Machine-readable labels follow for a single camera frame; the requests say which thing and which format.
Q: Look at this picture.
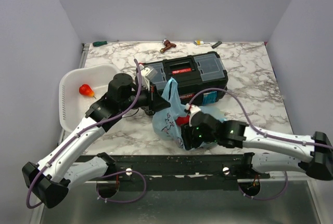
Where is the light blue plastic bag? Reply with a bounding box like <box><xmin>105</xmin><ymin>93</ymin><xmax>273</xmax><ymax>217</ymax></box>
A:
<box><xmin>151</xmin><ymin>77</ymin><xmax>227</xmax><ymax>152</ymax></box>

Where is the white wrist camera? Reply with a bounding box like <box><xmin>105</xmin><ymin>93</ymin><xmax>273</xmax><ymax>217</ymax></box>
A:
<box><xmin>139</xmin><ymin>63</ymin><xmax>157</xmax><ymax>91</ymax></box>
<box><xmin>185</xmin><ymin>103</ymin><xmax>201</xmax><ymax>127</ymax></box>

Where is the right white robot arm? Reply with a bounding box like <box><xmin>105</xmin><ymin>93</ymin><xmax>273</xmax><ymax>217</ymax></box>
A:
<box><xmin>181</xmin><ymin>112</ymin><xmax>332</xmax><ymax>181</ymax></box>

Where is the small black clip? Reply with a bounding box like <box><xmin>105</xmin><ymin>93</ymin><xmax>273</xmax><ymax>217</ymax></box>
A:
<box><xmin>211</xmin><ymin>41</ymin><xmax>222</xmax><ymax>49</ymax></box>

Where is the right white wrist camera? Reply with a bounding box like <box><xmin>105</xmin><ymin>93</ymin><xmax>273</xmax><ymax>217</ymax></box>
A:
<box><xmin>185</xmin><ymin>103</ymin><xmax>201</xmax><ymax>127</ymax></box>

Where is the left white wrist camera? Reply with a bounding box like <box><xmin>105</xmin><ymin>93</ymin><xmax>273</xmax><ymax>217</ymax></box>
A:
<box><xmin>139</xmin><ymin>63</ymin><xmax>157</xmax><ymax>91</ymax></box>

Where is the white plastic basket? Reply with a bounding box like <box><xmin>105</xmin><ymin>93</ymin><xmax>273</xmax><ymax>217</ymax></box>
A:
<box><xmin>59</xmin><ymin>64</ymin><xmax>120</xmax><ymax>133</ymax></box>

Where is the brown faucet tap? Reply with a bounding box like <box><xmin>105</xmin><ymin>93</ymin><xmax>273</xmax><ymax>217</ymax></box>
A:
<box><xmin>160</xmin><ymin>38</ymin><xmax>176</xmax><ymax>54</ymax></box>

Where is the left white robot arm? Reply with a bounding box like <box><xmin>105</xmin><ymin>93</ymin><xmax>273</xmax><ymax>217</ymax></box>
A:
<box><xmin>22</xmin><ymin>73</ymin><xmax>170</xmax><ymax>209</ymax></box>

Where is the green handled screwdriver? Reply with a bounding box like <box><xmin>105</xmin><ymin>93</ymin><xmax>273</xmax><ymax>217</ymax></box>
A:
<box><xmin>92</xmin><ymin>40</ymin><xmax>118</xmax><ymax>47</ymax></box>

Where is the yellow white small connector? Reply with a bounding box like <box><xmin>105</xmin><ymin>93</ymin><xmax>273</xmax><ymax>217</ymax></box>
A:
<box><xmin>194</xmin><ymin>40</ymin><xmax>204</xmax><ymax>45</ymax></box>

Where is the red fake pear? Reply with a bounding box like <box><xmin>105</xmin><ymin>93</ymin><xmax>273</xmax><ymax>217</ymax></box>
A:
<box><xmin>79</xmin><ymin>84</ymin><xmax>96</xmax><ymax>98</ymax></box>

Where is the black plastic toolbox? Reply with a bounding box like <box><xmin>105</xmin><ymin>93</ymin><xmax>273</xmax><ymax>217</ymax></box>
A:
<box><xmin>143</xmin><ymin>51</ymin><xmax>228</xmax><ymax>117</ymax></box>

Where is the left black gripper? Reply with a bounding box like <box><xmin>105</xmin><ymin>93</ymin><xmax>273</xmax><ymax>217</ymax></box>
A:
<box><xmin>120</xmin><ymin>81</ymin><xmax>171</xmax><ymax>113</ymax></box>

